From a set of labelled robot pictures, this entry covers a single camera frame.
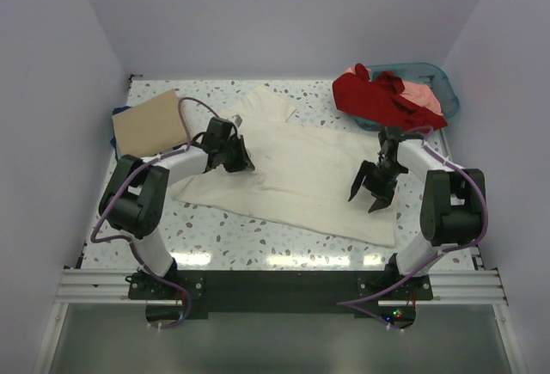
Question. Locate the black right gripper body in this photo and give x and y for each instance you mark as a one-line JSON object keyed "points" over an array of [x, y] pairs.
{"points": [[381, 180]]}

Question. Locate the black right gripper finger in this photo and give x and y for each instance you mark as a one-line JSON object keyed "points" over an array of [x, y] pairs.
{"points": [[364, 170], [380, 204]]}

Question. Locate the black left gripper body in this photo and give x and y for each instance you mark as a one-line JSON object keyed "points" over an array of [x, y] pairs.
{"points": [[224, 150]]}

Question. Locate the cream white t-shirt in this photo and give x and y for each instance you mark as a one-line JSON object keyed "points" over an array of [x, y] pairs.
{"points": [[302, 176]]}

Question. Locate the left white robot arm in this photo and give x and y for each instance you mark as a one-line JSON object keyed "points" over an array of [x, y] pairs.
{"points": [[134, 198]]}

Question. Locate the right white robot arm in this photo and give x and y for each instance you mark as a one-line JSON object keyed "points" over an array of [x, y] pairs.
{"points": [[453, 213]]}

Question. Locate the folded tan t-shirt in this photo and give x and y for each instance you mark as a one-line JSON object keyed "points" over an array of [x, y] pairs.
{"points": [[149, 128]]}

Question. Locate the red t-shirt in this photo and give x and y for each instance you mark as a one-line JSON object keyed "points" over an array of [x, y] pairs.
{"points": [[378, 100]]}

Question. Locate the pink t-shirt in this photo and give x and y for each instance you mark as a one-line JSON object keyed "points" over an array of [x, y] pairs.
{"points": [[422, 96]]}

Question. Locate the teal plastic basket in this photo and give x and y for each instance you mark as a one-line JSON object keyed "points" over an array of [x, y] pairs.
{"points": [[423, 73]]}

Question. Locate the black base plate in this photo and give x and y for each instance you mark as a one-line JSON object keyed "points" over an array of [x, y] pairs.
{"points": [[199, 294]]}

